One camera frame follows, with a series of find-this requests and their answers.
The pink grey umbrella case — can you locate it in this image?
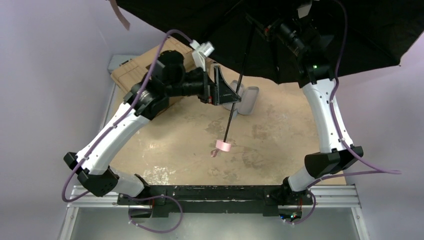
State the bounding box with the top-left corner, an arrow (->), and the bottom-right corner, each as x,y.
232,84 -> 260,119

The pink umbrella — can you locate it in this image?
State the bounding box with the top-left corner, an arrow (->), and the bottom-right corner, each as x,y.
108,0 -> 424,159

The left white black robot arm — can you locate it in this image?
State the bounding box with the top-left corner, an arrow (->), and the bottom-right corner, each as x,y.
64,50 -> 241,198

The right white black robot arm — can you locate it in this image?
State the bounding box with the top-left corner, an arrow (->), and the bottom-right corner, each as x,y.
263,19 -> 364,195

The tan plastic toolbox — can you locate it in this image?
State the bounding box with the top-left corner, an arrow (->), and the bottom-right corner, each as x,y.
110,37 -> 196,98

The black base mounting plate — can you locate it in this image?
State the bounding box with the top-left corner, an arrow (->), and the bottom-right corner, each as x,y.
118,185 -> 313,218

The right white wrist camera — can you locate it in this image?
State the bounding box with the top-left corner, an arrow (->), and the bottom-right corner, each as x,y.
296,0 -> 313,19

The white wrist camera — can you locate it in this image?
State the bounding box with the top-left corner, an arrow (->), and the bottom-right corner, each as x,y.
189,40 -> 215,72
296,0 -> 313,19

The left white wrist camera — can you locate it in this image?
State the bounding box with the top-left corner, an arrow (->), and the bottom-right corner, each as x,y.
189,40 -> 215,72

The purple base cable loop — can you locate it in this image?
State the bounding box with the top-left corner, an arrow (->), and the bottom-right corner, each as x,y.
127,194 -> 184,234

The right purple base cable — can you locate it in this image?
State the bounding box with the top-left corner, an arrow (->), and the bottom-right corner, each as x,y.
281,190 -> 317,226

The aluminium frame rail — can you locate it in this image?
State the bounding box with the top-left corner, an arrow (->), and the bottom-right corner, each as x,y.
58,185 -> 370,240

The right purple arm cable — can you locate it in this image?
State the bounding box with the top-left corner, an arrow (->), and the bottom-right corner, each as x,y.
306,0 -> 402,190

